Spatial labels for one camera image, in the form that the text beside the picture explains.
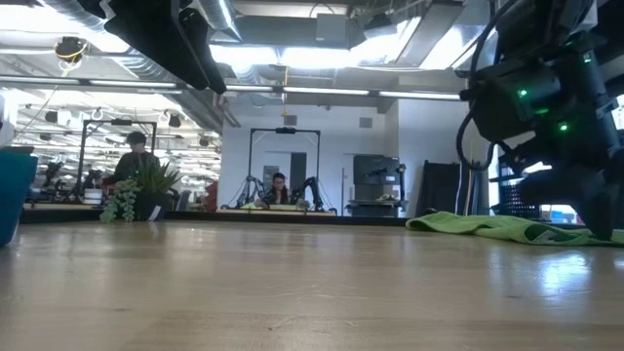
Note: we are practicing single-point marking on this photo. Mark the grey ceiling junction box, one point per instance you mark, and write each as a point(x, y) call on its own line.
point(331, 27)

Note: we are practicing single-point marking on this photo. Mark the black perforated crate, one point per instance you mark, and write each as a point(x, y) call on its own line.
point(517, 205)

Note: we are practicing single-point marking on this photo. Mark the background wooden-top table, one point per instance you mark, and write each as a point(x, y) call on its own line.
point(234, 212)

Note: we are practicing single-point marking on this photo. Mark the potted succulent in black pot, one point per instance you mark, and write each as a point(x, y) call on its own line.
point(151, 205)

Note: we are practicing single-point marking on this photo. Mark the black upright panel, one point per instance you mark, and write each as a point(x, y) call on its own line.
point(441, 187)

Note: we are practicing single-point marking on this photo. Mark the black table edge rail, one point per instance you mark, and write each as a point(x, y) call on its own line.
point(63, 215)

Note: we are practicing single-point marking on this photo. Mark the green microfiber towel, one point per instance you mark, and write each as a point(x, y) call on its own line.
point(487, 226)

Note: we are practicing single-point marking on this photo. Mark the person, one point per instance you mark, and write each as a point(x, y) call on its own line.
point(278, 185)
point(131, 166)

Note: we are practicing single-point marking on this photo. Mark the silver ceiling air duct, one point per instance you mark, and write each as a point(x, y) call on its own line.
point(146, 73)

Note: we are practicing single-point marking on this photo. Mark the black background robot arm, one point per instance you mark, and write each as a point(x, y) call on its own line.
point(312, 187)
point(251, 187)

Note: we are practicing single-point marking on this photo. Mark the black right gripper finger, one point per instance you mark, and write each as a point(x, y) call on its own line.
point(602, 214)

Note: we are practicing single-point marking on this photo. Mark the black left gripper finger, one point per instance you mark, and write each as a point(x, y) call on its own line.
point(205, 49)
point(156, 39)

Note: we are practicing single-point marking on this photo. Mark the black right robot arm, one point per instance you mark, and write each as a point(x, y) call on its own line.
point(512, 97)

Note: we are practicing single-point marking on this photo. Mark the blue plastic basket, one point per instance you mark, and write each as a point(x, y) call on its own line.
point(14, 200)

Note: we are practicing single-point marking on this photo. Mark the black equipment cabinet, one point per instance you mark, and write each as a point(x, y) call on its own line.
point(375, 170)

